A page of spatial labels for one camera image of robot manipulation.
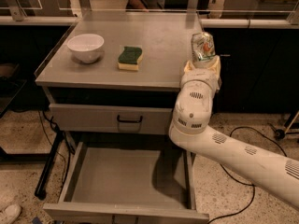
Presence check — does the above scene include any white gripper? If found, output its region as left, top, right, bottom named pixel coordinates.
left=180, top=55, right=221, bottom=92

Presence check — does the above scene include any crushed 7up can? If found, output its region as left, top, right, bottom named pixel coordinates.
left=191, top=32, right=216, bottom=68

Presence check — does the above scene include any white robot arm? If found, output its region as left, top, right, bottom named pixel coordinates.
left=169, top=56, right=299, bottom=209

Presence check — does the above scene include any grey metal drawer cabinet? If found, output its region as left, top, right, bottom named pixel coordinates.
left=36, top=12, right=209, bottom=224

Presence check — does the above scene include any closed upper drawer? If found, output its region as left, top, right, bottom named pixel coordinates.
left=50, top=104, right=172, bottom=135

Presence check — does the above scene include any open middle drawer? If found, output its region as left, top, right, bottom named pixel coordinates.
left=44, top=143, right=209, bottom=224

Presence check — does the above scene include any green yellow sponge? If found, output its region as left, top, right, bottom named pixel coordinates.
left=118, top=46, right=143, bottom=71

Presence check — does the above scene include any black wheeled cart base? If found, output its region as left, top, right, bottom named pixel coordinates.
left=270, top=110, right=299, bottom=140

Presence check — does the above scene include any white ceramic bowl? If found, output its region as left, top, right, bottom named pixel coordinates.
left=67, top=34, right=105, bottom=63

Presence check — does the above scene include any black table leg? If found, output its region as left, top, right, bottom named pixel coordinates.
left=35, top=131, right=63, bottom=200

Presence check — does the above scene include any white sneaker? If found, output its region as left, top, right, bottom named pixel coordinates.
left=0, top=203, right=21, bottom=224

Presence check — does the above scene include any white horizontal rail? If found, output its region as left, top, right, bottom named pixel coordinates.
left=201, top=19, right=299, bottom=29

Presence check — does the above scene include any black floor cable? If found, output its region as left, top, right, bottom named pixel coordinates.
left=206, top=126, right=288, bottom=224

